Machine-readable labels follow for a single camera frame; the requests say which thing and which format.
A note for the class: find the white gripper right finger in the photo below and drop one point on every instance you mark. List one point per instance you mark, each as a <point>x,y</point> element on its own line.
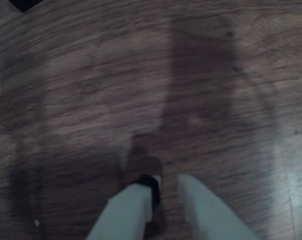
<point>206,215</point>

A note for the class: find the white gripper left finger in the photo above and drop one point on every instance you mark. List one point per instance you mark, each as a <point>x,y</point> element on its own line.
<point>126,212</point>

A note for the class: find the flat black box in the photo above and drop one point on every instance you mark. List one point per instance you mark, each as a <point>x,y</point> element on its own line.
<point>23,4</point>

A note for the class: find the small white crumb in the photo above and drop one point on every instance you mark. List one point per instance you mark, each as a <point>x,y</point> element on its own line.
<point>37,222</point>

